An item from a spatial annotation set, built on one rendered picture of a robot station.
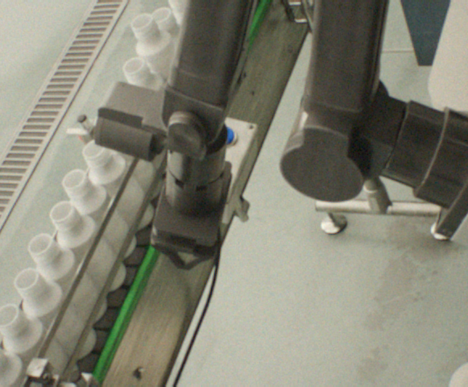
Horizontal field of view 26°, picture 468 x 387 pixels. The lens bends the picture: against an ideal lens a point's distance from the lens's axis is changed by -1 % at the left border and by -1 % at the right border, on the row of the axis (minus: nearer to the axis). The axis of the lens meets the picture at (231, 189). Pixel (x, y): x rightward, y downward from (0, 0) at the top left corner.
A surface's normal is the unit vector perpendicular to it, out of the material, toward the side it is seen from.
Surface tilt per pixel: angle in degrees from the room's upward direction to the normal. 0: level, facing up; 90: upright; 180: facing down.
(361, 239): 0
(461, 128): 30
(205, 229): 24
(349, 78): 85
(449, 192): 81
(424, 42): 90
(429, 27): 90
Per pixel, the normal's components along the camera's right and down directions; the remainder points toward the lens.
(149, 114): 0.07, -0.58
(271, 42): 0.89, 0.04
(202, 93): -0.26, 0.78
